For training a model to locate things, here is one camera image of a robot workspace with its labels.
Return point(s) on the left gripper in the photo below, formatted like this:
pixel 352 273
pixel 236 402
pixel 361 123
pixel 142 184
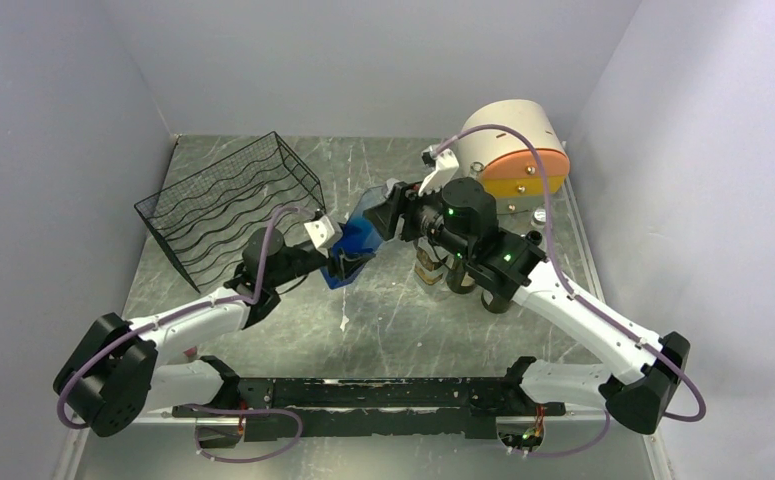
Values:
pixel 336 267

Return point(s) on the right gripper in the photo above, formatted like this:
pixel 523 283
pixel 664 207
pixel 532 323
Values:
pixel 400 203

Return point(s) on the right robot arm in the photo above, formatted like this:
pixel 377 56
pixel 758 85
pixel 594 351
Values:
pixel 638 370

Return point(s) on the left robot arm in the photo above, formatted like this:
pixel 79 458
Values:
pixel 123 368

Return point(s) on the dark green wine bottle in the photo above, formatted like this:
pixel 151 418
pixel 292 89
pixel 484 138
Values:
pixel 458 279

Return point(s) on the olive green wine bottle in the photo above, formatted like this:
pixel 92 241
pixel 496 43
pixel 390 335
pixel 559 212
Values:
pixel 495 302

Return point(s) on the clear bottle silver cap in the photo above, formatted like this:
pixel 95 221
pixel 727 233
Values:
pixel 538 232

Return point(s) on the cream round bread box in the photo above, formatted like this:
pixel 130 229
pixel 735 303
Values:
pixel 501 162

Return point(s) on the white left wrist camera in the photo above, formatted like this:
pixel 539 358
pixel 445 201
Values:
pixel 324 232

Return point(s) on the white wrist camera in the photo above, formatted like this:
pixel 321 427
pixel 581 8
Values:
pixel 444 166
pixel 324 232

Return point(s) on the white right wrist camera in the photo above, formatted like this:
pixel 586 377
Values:
pixel 444 166

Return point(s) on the black wire wine rack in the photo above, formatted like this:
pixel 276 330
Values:
pixel 202 221

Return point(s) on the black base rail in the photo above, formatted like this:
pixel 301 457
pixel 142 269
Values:
pixel 268 409

